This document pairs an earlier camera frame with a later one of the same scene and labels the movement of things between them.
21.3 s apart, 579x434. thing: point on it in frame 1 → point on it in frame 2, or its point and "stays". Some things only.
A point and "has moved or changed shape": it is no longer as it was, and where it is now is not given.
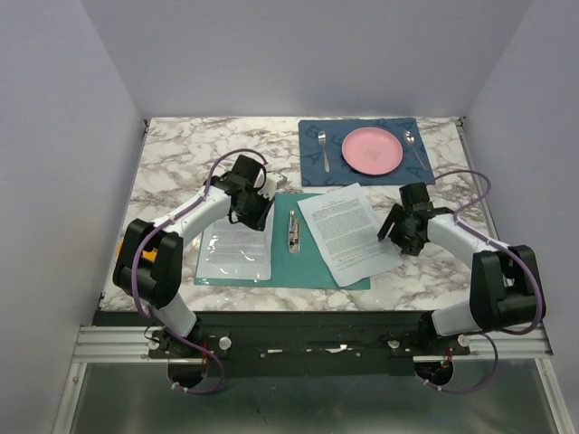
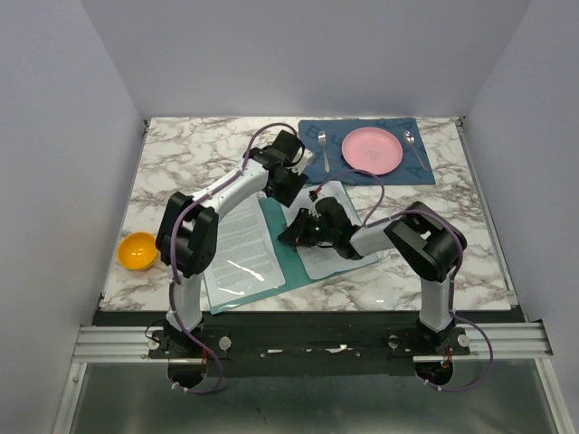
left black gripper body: [255, 209] → [288, 189]
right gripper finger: [394, 216] → [297, 232]
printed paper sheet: [346, 232] has moved or changed shape
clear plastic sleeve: [234, 250] has moved or changed shape
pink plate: [372, 150] stays
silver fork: [322, 138] stays
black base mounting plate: [306, 344] stays
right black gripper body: [410, 242] → [327, 234]
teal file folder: [295, 260] has moved or changed shape
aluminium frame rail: [129, 344] stays
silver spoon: [410, 139] stays
